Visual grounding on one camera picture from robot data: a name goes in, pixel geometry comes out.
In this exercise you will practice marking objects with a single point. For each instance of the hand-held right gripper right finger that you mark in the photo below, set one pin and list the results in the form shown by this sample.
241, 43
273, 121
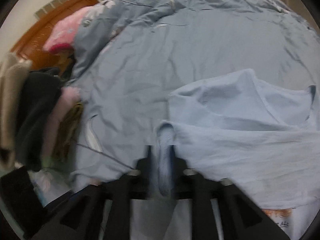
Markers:
175, 177

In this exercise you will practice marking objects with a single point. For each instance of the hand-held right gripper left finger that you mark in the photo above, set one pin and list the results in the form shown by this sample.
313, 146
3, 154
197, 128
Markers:
150, 175

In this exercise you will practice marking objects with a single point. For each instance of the light blue t-shirt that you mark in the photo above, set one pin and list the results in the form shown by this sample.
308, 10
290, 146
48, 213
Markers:
237, 150

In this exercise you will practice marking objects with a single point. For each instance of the olive knit cloth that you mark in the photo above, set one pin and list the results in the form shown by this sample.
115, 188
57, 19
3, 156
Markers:
71, 120

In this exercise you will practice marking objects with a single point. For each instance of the blue floral duvet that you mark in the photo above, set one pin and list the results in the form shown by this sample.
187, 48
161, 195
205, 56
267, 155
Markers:
150, 67

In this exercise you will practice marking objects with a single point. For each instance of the pale pink cloth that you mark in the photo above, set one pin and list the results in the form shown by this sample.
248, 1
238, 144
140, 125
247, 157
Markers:
65, 100

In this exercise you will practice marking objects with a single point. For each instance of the white cloth orange print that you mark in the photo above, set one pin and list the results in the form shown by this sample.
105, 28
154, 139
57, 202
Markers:
282, 220

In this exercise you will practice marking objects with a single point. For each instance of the dark cloth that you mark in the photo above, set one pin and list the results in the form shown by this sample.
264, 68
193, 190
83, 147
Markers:
37, 110

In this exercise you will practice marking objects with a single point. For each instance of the black object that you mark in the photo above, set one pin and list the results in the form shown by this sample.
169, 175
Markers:
17, 190

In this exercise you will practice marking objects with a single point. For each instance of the magenta knit cloth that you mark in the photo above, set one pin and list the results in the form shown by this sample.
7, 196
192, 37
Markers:
58, 47

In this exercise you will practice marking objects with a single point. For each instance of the beige fuzzy cloth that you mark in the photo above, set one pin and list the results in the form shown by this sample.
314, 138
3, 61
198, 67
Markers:
10, 92

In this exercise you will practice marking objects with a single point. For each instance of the pink floral blanket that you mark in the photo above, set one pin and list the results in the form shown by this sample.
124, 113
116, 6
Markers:
65, 30

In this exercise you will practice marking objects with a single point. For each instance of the wooden headboard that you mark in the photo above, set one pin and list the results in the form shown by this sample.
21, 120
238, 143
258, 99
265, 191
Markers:
37, 37

